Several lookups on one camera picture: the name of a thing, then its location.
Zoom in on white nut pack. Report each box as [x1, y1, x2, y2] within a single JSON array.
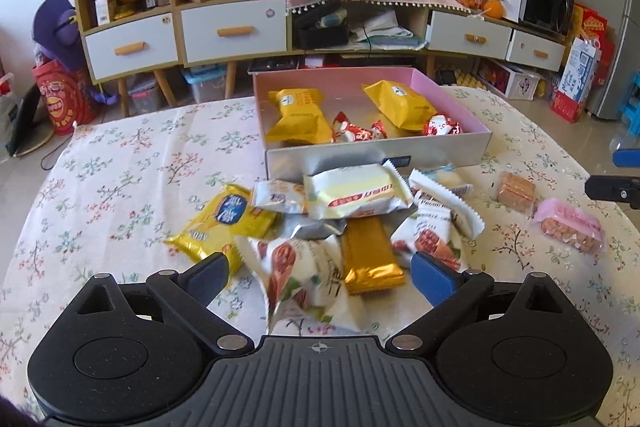
[[390, 169, 485, 272], [234, 235, 368, 332]]

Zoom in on pink snack pack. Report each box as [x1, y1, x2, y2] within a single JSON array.
[[533, 198, 606, 255]]

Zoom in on gold wafer pack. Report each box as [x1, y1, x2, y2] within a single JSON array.
[[341, 217, 406, 296]]

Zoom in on yellow blue-label snack pack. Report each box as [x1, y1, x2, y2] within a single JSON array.
[[165, 184, 278, 277]]

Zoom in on clear pack orange crackers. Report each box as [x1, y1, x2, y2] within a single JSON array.
[[496, 171, 536, 215]]

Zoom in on long white bread pack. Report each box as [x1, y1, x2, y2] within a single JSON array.
[[419, 164, 474, 198]]

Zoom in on small silver snack pack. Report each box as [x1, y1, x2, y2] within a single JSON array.
[[250, 180, 347, 241]]

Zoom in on white cream snack pack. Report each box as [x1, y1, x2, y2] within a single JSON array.
[[304, 160, 413, 220]]

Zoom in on red candy snack pack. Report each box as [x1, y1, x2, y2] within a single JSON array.
[[423, 114, 462, 136]]

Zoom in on floral tablecloth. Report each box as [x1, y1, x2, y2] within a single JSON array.
[[1, 87, 639, 426]]

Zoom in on yellow snack pack right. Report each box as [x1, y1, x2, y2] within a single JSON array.
[[362, 80, 437, 132]]

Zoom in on orange fruit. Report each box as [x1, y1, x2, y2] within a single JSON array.
[[482, 0, 504, 20]]

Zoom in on yellow snack pack left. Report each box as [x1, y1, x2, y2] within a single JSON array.
[[266, 88, 333, 145]]

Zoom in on pink and silver cardboard box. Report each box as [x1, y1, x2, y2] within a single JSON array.
[[254, 67, 491, 182]]

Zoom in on red gift bag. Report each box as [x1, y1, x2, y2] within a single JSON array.
[[32, 60, 98, 135]]

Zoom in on low tv console white drawers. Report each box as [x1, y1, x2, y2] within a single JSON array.
[[286, 0, 564, 72]]

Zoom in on purple plush toy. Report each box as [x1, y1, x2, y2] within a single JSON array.
[[32, 0, 86, 72]]

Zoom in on wooden cabinet with white drawers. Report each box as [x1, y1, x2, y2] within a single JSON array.
[[75, 0, 292, 105]]

